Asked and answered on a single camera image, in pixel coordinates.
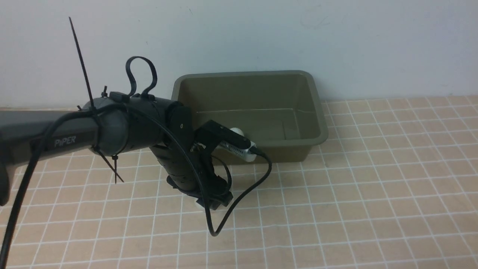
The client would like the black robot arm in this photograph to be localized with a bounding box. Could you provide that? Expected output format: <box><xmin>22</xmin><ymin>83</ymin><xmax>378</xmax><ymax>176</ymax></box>
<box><xmin>1</xmin><ymin>96</ymin><xmax>250</xmax><ymax>210</ymax></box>

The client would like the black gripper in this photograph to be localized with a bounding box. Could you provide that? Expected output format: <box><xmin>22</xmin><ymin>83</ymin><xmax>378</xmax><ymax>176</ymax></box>
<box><xmin>150</xmin><ymin>143</ymin><xmax>233</xmax><ymax>211</ymax></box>

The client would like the black zip tie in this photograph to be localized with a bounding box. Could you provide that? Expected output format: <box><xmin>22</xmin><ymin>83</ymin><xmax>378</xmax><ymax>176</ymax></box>
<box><xmin>68</xmin><ymin>16</ymin><xmax>124</xmax><ymax>184</ymax></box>

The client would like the olive green plastic bin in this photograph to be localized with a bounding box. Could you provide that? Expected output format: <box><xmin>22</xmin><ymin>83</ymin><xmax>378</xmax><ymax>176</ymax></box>
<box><xmin>172</xmin><ymin>70</ymin><xmax>329</xmax><ymax>163</ymax></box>

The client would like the black camera cable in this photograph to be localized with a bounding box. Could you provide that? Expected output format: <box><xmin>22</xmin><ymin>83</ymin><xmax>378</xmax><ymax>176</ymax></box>
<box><xmin>0</xmin><ymin>103</ymin><xmax>272</xmax><ymax>269</ymax></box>

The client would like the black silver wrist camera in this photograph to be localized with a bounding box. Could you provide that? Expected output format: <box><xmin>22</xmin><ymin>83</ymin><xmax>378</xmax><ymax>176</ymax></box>
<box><xmin>194</xmin><ymin>120</ymin><xmax>257</xmax><ymax>163</ymax></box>

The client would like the white ping-pong ball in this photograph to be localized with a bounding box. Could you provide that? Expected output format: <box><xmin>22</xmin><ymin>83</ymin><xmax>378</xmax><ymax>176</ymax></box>
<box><xmin>196</xmin><ymin>198</ymin><xmax>205</xmax><ymax>211</ymax></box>

